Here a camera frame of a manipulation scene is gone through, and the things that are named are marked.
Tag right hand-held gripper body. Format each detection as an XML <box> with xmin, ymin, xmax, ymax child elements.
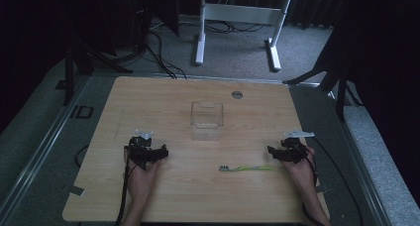
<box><xmin>279</xmin><ymin>130</ymin><xmax>316</xmax><ymax>165</ymax></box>

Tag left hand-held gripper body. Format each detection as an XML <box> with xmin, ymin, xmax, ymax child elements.
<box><xmin>124</xmin><ymin>130</ymin><xmax>158</xmax><ymax>171</ymax></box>

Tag green toothbrush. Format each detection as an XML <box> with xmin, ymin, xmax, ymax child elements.
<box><xmin>218</xmin><ymin>165</ymin><xmax>273</xmax><ymax>173</ymax></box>

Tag clear plastic container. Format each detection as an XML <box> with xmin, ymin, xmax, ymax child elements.
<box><xmin>189</xmin><ymin>101</ymin><xmax>225</xmax><ymax>142</ymax></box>

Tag person's right hand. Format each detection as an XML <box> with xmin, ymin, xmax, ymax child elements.
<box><xmin>281</xmin><ymin>147</ymin><xmax>318</xmax><ymax>191</ymax></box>

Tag person's left hand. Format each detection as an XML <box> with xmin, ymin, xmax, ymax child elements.
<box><xmin>126</xmin><ymin>158</ymin><xmax>163</xmax><ymax>201</ymax></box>

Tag black tripod stand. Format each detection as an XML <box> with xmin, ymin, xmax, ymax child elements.
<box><xmin>61</xmin><ymin>27</ymin><xmax>134</xmax><ymax>107</ymax></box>
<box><xmin>282</xmin><ymin>51</ymin><xmax>365</xmax><ymax>123</ymax></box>

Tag black curtain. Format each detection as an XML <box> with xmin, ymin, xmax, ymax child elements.
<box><xmin>0</xmin><ymin>0</ymin><xmax>115</xmax><ymax>136</ymax></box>
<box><xmin>325</xmin><ymin>0</ymin><xmax>420</xmax><ymax>199</ymax></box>

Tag right hand-held gripper black cable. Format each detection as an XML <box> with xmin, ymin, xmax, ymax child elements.
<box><xmin>300</xmin><ymin>146</ymin><xmax>329</xmax><ymax>226</ymax></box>

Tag hand-held gripper black cable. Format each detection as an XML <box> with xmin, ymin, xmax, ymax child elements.
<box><xmin>300</xmin><ymin>146</ymin><xmax>329</xmax><ymax>226</ymax></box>
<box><xmin>113</xmin><ymin>146</ymin><xmax>137</xmax><ymax>226</ymax></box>

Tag left hand-held gripper black cable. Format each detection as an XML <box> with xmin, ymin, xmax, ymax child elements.
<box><xmin>113</xmin><ymin>146</ymin><xmax>137</xmax><ymax>226</ymax></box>

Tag long black floor cable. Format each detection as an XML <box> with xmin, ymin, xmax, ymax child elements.
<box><xmin>311</xmin><ymin>137</ymin><xmax>365</xmax><ymax>226</ymax></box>

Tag short black floor cable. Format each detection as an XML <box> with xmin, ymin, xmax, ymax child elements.
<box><xmin>74</xmin><ymin>143</ymin><xmax>91</xmax><ymax>169</ymax></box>

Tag metal floor rail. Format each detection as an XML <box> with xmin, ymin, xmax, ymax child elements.
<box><xmin>328</xmin><ymin>89</ymin><xmax>395</xmax><ymax>226</ymax></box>
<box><xmin>0</xmin><ymin>74</ymin><xmax>92</xmax><ymax>219</ymax></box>

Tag black floor cable bundle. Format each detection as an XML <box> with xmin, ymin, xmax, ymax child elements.
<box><xmin>142</xmin><ymin>27</ymin><xmax>188</xmax><ymax>80</ymax></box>

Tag black cables under white desk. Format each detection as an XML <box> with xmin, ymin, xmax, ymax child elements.
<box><xmin>203</xmin><ymin>19</ymin><xmax>266</xmax><ymax>35</ymax></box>

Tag white desk frame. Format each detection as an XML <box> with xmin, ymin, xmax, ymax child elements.
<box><xmin>194</xmin><ymin>0</ymin><xmax>293</xmax><ymax>72</ymax></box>

